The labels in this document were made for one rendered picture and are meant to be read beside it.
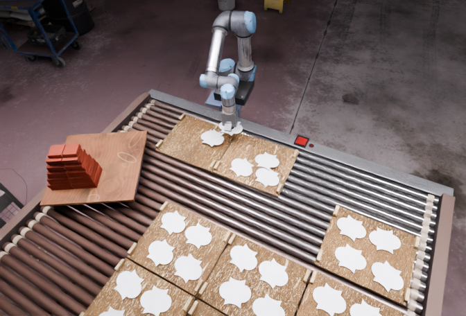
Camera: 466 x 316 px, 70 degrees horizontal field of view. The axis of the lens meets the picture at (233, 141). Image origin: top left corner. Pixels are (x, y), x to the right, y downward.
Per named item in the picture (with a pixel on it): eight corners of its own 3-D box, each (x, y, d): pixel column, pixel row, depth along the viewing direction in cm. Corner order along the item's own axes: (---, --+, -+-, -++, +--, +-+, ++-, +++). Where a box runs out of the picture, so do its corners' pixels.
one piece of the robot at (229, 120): (217, 114, 183) (220, 134, 195) (233, 116, 182) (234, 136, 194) (222, 100, 191) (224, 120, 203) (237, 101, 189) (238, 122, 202)
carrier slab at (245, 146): (238, 133, 217) (238, 132, 216) (299, 152, 204) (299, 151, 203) (213, 173, 197) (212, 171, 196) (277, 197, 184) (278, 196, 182)
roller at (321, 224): (117, 137, 228) (114, 132, 224) (426, 265, 159) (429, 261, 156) (112, 142, 225) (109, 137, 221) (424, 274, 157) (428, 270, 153)
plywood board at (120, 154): (68, 137, 210) (67, 135, 208) (148, 132, 209) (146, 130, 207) (41, 206, 177) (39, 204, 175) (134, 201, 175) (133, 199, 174)
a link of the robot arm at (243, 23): (236, 71, 241) (231, 5, 195) (257, 73, 239) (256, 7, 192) (234, 83, 235) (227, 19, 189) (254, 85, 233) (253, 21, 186)
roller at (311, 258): (96, 158, 216) (93, 153, 213) (419, 305, 148) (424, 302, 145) (91, 163, 214) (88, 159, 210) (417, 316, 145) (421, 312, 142)
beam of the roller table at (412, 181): (153, 94, 259) (151, 88, 254) (449, 194, 186) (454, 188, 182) (146, 100, 254) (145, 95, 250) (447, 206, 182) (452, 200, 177)
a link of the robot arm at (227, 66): (220, 71, 243) (219, 55, 233) (238, 73, 241) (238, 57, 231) (216, 82, 236) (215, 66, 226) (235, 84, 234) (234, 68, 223)
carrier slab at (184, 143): (184, 116, 231) (184, 114, 230) (237, 133, 217) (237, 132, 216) (155, 151, 211) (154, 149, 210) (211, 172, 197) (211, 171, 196)
